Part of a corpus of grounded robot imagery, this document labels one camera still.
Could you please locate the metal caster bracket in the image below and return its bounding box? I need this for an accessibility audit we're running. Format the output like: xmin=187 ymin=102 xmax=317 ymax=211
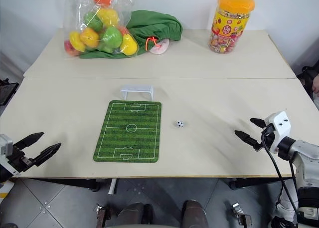
xmin=231 ymin=202 xmax=253 ymax=226
xmin=95 ymin=204 xmax=112 ymax=228

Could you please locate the white yellow floor object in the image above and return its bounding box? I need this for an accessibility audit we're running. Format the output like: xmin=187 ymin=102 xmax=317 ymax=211
xmin=0 ymin=180 xmax=14 ymax=209

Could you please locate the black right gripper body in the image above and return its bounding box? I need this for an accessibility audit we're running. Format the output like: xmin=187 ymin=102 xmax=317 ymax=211
xmin=260 ymin=124 xmax=276 ymax=151

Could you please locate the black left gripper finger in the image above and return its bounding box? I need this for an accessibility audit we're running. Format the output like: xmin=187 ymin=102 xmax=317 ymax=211
xmin=32 ymin=142 xmax=62 ymax=167
xmin=13 ymin=132 xmax=45 ymax=152

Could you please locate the black equipment case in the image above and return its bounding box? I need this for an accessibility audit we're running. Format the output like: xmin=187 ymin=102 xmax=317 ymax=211
xmin=0 ymin=78 xmax=20 ymax=107

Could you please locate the green soccer field mat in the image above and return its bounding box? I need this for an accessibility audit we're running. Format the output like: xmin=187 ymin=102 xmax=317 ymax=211
xmin=93 ymin=100 xmax=162 ymax=163

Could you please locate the yellow toy pepper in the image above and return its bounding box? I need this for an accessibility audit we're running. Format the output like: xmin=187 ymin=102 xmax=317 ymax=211
xmin=68 ymin=31 xmax=85 ymax=52
xmin=120 ymin=33 xmax=139 ymax=56
xmin=97 ymin=8 xmax=120 ymax=28

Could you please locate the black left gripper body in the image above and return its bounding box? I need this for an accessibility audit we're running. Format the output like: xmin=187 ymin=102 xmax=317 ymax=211
xmin=5 ymin=145 xmax=36 ymax=175

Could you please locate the orange jar lid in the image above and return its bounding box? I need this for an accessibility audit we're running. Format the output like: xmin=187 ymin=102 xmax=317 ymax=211
xmin=217 ymin=0 xmax=256 ymax=16

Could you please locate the black table frame bar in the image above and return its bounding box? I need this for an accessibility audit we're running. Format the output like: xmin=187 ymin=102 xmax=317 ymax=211
xmin=228 ymin=177 xmax=293 ymax=190
xmin=24 ymin=178 xmax=101 ymax=192

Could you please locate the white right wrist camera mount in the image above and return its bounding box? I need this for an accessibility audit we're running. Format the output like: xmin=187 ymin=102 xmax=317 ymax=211
xmin=264 ymin=111 xmax=293 ymax=155

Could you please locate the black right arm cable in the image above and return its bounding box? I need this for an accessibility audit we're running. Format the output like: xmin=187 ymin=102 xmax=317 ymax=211
xmin=261 ymin=132 xmax=301 ymax=225

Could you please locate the white table leg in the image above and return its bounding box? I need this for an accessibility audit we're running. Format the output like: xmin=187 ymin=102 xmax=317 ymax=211
xmin=107 ymin=178 xmax=118 ymax=196

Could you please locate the dark rounded shape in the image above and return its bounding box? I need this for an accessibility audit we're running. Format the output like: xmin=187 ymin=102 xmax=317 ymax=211
xmin=181 ymin=200 xmax=209 ymax=228
xmin=116 ymin=202 xmax=154 ymax=227

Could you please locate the green toy pepper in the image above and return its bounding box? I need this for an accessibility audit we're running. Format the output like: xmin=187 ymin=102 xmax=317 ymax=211
xmin=99 ymin=26 xmax=123 ymax=52
xmin=83 ymin=11 xmax=104 ymax=32

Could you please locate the orange toy pepper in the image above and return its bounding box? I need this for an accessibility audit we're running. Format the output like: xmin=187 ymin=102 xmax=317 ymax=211
xmin=79 ymin=27 xmax=100 ymax=48

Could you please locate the white miniature goal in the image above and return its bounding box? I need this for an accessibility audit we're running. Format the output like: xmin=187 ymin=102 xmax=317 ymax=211
xmin=120 ymin=85 xmax=155 ymax=101

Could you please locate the pink white soft item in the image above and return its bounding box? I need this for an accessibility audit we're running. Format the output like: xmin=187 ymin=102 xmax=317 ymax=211
xmin=149 ymin=39 xmax=170 ymax=55

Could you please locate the clear plastic bag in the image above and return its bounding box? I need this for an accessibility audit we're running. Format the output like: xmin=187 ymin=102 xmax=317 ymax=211
xmin=63 ymin=0 xmax=139 ymax=60

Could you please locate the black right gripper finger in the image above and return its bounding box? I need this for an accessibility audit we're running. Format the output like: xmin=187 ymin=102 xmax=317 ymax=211
xmin=234 ymin=130 xmax=263 ymax=152
xmin=250 ymin=118 xmax=267 ymax=129

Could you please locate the black chair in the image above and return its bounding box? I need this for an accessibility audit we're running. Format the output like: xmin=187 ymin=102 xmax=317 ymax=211
xmin=296 ymin=65 xmax=319 ymax=99

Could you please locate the green cloth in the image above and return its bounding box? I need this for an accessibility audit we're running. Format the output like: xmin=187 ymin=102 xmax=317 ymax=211
xmin=79 ymin=10 xmax=184 ymax=60

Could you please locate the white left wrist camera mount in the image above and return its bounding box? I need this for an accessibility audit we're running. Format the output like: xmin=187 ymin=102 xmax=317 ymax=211
xmin=0 ymin=134 xmax=22 ymax=178

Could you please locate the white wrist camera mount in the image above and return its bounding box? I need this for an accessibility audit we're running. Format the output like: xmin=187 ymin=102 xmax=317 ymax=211
xmin=0 ymin=134 xmax=22 ymax=178
xmin=264 ymin=111 xmax=293 ymax=155

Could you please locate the white robot body part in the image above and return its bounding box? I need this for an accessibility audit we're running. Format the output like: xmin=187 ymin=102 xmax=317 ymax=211
xmin=275 ymin=188 xmax=299 ymax=223

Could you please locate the orange drawstring cord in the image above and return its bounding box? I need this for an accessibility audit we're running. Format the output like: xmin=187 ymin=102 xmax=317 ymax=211
xmin=145 ymin=36 xmax=159 ymax=52

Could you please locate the clear candy jar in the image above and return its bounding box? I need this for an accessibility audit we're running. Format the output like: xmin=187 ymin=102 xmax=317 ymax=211
xmin=208 ymin=0 xmax=256 ymax=55

